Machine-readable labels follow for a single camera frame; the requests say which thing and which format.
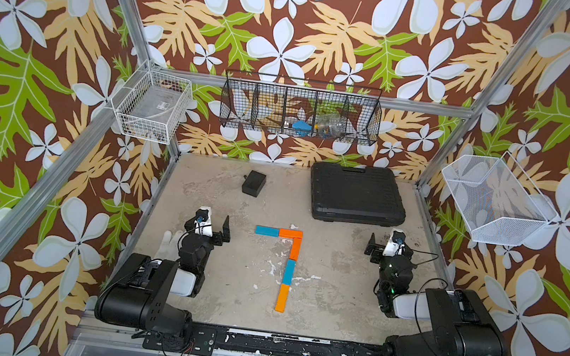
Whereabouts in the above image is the teal block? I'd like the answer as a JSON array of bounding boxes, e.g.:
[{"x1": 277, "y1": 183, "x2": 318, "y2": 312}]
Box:
[
  {"x1": 282, "y1": 259, "x2": 297, "y2": 286},
  {"x1": 255, "y1": 226, "x2": 280, "y2": 238}
]

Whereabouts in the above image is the short orange block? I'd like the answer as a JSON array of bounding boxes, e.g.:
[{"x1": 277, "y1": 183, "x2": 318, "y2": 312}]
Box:
[{"x1": 279, "y1": 229, "x2": 303, "y2": 240}]

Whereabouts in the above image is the red-orange block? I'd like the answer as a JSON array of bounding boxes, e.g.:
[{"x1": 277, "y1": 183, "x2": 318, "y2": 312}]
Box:
[{"x1": 290, "y1": 237, "x2": 302, "y2": 261}]

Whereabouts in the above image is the light orange block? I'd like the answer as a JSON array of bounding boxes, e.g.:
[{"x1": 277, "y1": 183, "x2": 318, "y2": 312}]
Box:
[{"x1": 274, "y1": 284, "x2": 290, "y2": 313}]

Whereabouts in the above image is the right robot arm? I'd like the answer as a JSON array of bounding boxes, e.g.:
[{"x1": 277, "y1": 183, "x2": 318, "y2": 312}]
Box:
[{"x1": 361, "y1": 231, "x2": 509, "y2": 356}]

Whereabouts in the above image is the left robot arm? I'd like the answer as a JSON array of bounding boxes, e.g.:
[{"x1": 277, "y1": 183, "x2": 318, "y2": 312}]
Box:
[{"x1": 94, "y1": 207, "x2": 231, "y2": 340}]

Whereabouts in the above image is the white glove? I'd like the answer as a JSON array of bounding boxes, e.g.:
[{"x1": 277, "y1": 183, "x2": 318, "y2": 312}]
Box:
[{"x1": 154, "y1": 230, "x2": 184, "y2": 261}]

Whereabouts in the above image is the small black box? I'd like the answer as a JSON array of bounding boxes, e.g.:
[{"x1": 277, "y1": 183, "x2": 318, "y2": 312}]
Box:
[{"x1": 241, "y1": 171, "x2": 267, "y2": 198}]

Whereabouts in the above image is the large black tool case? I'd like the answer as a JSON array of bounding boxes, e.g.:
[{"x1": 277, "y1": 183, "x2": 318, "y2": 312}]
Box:
[{"x1": 310, "y1": 161, "x2": 406, "y2": 227}]

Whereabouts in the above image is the white mesh basket right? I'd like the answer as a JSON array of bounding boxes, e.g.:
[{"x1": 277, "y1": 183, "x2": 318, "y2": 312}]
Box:
[{"x1": 441, "y1": 152, "x2": 558, "y2": 247}]

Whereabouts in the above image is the blue object in basket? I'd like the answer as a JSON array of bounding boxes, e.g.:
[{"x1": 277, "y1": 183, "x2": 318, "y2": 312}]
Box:
[{"x1": 292, "y1": 120, "x2": 312, "y2": 135}]

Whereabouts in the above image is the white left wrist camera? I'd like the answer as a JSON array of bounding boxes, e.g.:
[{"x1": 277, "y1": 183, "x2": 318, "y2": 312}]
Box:
[{"x1": 191, "y1": 206, "x2": 213, "y2": 238}]

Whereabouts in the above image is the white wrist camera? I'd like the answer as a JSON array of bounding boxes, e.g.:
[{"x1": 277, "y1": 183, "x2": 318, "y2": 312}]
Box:
[
  {"x1": 191, "y1": 206, "x2": 213, "y2": 238},
  {"x1": 382, "y1": 229, "x2": 406, "y2": 257}
]

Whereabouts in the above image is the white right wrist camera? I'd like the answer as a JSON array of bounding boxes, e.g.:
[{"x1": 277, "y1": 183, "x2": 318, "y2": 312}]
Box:
[{"x1": 382, "y1": 229, "x2": 406, "y2": 257}]

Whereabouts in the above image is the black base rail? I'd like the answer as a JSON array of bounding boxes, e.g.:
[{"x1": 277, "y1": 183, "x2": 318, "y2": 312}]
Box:
[{"x1": 132, "y1": 322, "x2": 393, "y2": 356}]

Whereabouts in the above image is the white wire basket left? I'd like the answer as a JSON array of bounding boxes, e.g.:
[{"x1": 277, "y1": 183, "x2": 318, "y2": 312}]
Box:
[{"x1": 113, "y1": 63, "x2": 193, "y2": 145}]

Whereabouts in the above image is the black wire basket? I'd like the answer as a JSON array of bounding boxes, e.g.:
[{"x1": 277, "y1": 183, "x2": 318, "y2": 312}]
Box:
[{"x1": 219, "y1": 70, "x2": 382, "y2": 146}]

